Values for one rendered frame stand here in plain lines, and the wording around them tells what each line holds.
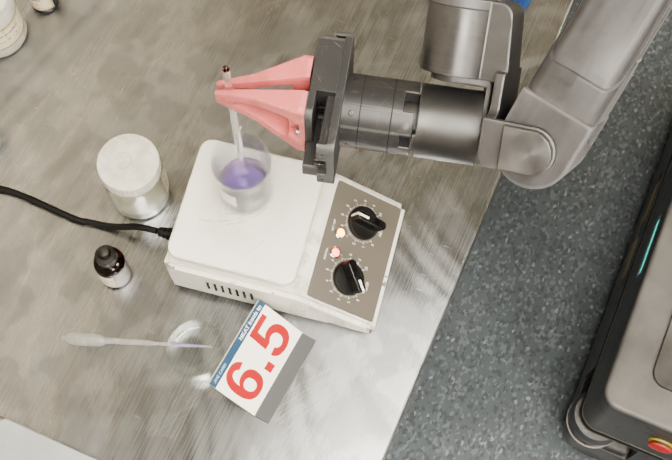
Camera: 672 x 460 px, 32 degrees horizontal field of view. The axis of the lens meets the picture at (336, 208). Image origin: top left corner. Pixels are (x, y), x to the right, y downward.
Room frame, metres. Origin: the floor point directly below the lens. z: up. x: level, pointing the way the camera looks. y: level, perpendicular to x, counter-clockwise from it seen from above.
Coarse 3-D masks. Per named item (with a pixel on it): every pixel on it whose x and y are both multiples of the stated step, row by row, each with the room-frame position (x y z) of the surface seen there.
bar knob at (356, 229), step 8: (360, 208) 0.39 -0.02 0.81; (368, 208) 0.39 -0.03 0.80; (352, 216) 0.38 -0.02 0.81; (360, 216) 0.38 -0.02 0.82; (368, 216) 0.38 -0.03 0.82; (376, 216) 0.38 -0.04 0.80; (352, 224) 0.37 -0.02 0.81; (360, 224) 0.37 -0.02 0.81; (368, 224) 0.37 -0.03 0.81; (376, 224) 0.37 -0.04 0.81; (384, 224) 0.37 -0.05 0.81; (352, 232) 0.37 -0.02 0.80; (360, 232) 0.37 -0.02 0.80; (368, 232) 0.37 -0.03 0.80; (376, 232) 0.37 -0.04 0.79
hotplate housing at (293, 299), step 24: (312, 240) 0.35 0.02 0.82; (168, 264) 0.33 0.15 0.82; (192, 264) 0.33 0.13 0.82; (312, 264) 0.33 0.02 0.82; (192, 288) 0.32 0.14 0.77; (216, 288) 0.31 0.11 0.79; (240, 288) 0.31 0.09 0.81; (264, 288) 0.31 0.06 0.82; (288, 288) 0.31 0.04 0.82; (384, 288) 0.32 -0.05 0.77; (288, 312) 0.30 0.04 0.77; (312, 312) 0.29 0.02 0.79; (336, 312) 0.29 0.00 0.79
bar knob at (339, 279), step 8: (344, 264) 0.33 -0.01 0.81; (352, 264) 0.33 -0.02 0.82; (336, 272) 0.32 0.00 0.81; (344, 272) 0.32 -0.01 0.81; (352, 272) 0.32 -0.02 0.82; (360, 272) 0.33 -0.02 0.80; (336, 280) 0.32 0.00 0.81; (344, 280) 0.32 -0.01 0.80; (352, 280) 0.32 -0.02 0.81; (360, 280) 0.32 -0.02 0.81; (344, 288) 0.31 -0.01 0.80; (352, 288) 0.31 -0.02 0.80; (360, 288) 0.31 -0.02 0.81
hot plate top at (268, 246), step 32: (288, 160) 0.42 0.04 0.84; (192, 192) 0.39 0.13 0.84; (288, 192) 0.39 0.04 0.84; (320, 192) 0.39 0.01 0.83; (192, 224) 0.36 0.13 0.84; (224, 224) 0.36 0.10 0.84; (256, 224) 0.36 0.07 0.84; (288, 224) 0.36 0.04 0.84; (192, 256) 0.33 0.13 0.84; (224, 256) 0.33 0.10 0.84; (256, 256) 0.33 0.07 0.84; (288, 256) 0.33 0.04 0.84
